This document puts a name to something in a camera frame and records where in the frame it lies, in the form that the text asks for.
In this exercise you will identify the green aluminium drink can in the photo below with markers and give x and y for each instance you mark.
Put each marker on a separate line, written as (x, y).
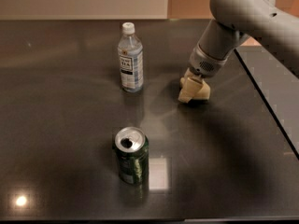
(131, 147)

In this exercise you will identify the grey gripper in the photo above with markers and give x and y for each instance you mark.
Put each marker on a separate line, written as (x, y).
(204, 63)

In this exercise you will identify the grey side table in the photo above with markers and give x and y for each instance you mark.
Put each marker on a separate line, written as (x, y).
(279, 87)

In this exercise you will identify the yellow sponge with black base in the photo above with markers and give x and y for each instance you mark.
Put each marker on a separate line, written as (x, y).
(204, 92)

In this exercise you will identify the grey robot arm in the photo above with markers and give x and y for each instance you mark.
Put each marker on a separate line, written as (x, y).
(233, 23)

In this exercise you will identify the clear plastic tea bottle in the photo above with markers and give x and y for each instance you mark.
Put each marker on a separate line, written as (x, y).
(130, 52)

